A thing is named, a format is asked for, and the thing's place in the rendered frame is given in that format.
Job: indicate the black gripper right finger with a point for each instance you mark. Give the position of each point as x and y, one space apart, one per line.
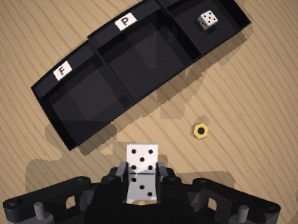
233 206

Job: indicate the black three-compartment bin rack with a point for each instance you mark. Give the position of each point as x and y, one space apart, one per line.
150 52

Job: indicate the yellow hex nut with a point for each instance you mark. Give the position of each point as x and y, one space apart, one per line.
200 130

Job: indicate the grey die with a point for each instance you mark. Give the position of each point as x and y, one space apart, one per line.
207 20

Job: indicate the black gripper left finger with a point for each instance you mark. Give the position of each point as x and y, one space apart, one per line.
99 201

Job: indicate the white domino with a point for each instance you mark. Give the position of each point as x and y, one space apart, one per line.
142 158

